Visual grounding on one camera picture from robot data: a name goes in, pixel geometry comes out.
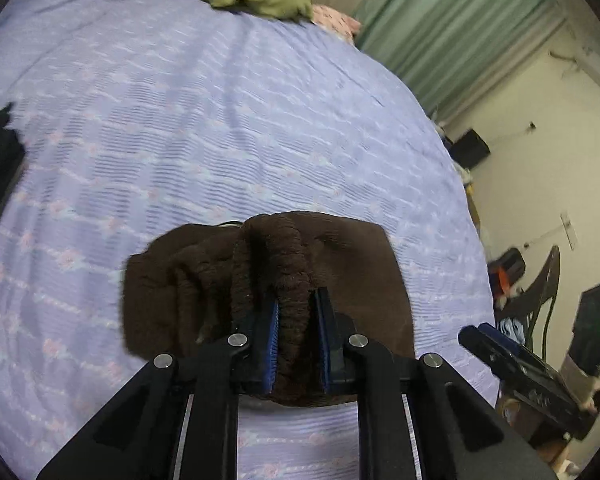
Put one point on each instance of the black and orange bag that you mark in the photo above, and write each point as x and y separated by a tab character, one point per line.
505	272

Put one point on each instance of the pink printed cloth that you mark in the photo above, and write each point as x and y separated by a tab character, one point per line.
335	20

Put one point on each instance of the brown fleece pants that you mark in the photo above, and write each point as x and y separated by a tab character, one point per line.
190	285

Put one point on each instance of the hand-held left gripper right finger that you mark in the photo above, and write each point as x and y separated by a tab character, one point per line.
323	340

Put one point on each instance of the green curtain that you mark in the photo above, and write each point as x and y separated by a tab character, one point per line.
460	25

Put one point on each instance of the light blue cloth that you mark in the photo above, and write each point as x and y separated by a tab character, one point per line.
512	332

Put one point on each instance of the purple striped bed sheet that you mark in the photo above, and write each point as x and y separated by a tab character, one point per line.
230	135

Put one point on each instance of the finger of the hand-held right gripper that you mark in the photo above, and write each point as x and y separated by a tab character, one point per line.
510	342
530	390

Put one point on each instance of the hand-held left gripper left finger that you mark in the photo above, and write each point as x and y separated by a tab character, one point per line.
270	345

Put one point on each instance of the white wall power strip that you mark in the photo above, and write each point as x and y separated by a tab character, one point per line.
569	232

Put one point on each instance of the black floor appliance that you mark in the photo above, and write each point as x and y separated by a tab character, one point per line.
471	147

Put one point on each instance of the black chair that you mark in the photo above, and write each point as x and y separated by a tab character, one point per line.
550	280

